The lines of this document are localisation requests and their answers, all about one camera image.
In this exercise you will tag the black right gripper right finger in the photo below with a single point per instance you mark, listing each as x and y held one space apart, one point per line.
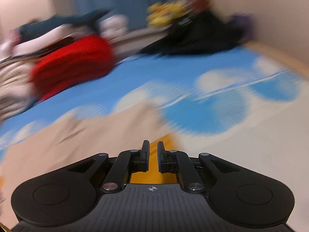
179 163

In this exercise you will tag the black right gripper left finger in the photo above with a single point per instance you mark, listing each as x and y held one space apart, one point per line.
124 165

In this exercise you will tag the beige and yellow jacket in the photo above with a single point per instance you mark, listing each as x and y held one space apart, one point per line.
72 138

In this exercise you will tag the black clothes pile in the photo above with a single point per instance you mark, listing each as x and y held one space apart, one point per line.
202 34

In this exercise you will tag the blue patterned bed sheet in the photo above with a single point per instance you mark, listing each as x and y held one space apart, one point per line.
240 105

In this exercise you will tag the red folded blanket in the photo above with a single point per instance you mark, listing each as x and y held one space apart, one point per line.
86 59

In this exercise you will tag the yellow plush toys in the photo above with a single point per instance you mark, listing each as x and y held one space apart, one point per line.
163 14

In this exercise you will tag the dark teal garment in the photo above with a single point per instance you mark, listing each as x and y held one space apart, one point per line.
34 30

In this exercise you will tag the red cushion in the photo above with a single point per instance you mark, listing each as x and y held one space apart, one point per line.
199 6

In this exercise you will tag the pink white folded garment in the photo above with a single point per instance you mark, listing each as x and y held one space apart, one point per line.
10 50

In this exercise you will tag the wooden bed frame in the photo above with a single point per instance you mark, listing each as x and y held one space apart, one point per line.
288 61

